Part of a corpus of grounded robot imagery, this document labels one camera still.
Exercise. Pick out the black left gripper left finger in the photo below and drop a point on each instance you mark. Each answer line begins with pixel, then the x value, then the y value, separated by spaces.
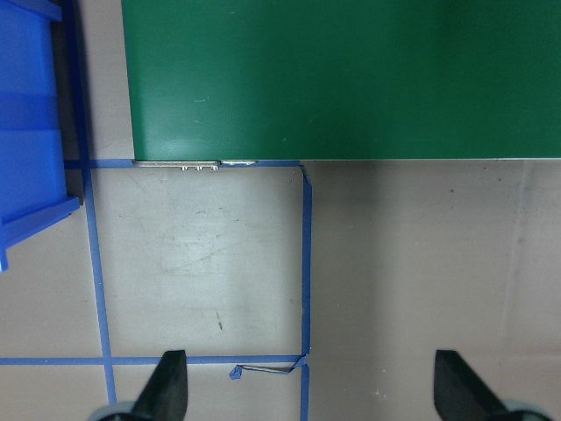
pixel 165 396

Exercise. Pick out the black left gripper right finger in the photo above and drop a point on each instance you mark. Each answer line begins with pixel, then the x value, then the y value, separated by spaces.
pixel 459 393

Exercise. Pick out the blue bin robot left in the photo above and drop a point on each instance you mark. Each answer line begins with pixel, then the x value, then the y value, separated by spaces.
pixel 33 184

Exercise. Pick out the green conveyor belt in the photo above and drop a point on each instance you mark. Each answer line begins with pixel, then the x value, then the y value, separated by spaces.
pixel 343 80

